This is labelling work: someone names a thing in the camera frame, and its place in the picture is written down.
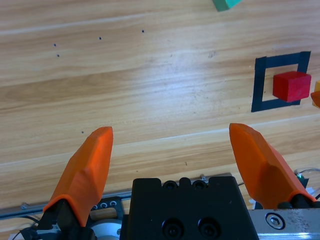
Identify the white tape piece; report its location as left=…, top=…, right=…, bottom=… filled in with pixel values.
left=306, top=186, right=320, bottom=201

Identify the black tape square outline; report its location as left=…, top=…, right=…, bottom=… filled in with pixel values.
left=250, top=51, right=312, bottom=113

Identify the aluminium rail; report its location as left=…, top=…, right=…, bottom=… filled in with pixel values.
left=0, top=171, right=234, bottom=221

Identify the thin wire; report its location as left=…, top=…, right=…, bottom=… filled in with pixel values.
left=294, top=166, right=320, bottom=174

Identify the black box with green LED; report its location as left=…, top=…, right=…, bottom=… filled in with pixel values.
left=294, top=171, right=310, bottom=190

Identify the black bracket with screws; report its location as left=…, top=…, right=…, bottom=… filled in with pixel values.
left=89, top=196, right=125, bottom=221

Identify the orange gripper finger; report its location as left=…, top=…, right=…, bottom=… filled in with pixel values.
left=36, top=126, right=114, bottom=240
left=228, top=122, right=318, bottom=210
left=309, top=90, right=320, bottom=109

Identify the red wooden cube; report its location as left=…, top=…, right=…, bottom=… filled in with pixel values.
left=272, top=70, right=313, bottom=103

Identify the green wooden cube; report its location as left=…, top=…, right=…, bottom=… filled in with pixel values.
left=211, top=0, right=243, bottom=13

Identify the black cable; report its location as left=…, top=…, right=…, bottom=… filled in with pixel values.
left=18, top=215, right=61, bottom=240

